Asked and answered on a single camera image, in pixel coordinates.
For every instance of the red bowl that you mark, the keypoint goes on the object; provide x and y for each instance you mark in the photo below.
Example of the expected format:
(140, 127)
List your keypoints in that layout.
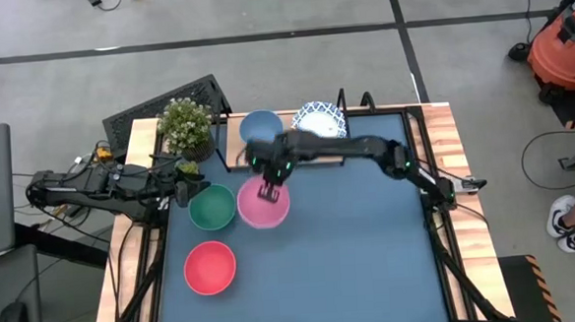
(209, 268)

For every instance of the blue bowl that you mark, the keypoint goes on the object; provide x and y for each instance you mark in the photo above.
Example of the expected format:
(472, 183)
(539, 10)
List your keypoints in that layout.
(260, 125)

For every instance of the black perforated metal panel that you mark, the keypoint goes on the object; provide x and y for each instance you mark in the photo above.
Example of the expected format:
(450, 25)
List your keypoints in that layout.
(137, 122)

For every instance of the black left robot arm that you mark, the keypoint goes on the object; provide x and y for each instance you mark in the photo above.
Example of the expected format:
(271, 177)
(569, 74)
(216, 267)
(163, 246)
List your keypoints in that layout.
(96, 188)

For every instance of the flowering potted plant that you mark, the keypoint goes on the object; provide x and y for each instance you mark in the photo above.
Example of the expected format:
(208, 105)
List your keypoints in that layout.
(184, 124)

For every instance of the orange shop vacuum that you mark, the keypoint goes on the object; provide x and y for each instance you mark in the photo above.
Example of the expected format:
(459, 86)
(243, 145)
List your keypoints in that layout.
(558, 58)

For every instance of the pink bowl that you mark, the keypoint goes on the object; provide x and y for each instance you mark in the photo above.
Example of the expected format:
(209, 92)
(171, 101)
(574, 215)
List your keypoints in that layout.
(263, 214)

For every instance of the green bowl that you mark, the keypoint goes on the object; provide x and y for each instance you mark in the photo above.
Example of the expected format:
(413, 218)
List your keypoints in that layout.
(212, 208)

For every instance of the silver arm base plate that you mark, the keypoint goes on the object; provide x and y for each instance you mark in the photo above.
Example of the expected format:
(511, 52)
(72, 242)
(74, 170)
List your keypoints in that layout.
(471, 184)

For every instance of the wooden table side board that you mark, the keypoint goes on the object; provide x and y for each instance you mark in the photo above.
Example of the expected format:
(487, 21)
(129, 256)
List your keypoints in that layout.
(468, 230)
(141, 139)

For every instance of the blue white patterned paper plate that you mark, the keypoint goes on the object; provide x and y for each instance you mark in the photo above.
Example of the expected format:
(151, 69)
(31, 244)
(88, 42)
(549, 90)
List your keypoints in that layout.
(317, 122)

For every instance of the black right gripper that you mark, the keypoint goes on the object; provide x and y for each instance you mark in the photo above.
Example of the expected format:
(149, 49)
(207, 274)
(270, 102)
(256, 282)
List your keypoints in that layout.
(275, 161)

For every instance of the small succulent in dark pot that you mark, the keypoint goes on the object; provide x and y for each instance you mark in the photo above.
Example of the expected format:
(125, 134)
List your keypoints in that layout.
(187, 167)

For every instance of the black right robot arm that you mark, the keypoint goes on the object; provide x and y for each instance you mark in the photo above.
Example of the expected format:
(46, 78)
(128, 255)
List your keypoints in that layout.
(356, 146)

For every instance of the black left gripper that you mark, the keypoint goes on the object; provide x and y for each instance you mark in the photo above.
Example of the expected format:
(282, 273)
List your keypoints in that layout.
(180, 192)

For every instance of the black table frame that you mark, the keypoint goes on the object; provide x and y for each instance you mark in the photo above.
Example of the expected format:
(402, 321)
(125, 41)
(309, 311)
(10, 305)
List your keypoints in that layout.
(413, 120)

